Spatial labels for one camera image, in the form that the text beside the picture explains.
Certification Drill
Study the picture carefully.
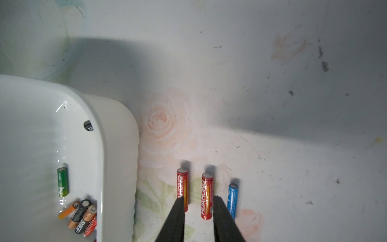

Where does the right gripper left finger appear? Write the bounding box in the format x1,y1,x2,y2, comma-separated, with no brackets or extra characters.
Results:
155,197,185,242

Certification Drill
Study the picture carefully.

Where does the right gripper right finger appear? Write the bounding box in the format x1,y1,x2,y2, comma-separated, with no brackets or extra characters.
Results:
213,196,245,242

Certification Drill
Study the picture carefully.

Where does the blue battery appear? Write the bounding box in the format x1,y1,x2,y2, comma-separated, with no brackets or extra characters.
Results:
227,183,238,220

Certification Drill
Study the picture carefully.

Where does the dark grey battery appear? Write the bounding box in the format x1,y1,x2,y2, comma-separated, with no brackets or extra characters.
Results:
83,120,94,132

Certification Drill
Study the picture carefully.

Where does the white plastic storage box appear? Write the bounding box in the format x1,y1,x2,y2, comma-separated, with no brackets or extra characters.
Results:
1,75,139,242

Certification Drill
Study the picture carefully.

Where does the red battery in box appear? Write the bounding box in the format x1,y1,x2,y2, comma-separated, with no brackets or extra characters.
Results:
83,216,97,238

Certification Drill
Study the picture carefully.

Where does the black Duracell battery in box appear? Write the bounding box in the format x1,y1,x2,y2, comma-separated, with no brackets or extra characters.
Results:
68,199,92,229

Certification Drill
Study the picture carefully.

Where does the orange battery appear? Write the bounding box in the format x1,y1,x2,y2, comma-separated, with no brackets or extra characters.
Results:
58,201,80,219

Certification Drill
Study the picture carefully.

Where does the green battery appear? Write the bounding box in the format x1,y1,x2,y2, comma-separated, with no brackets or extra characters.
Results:
57,166,69,198

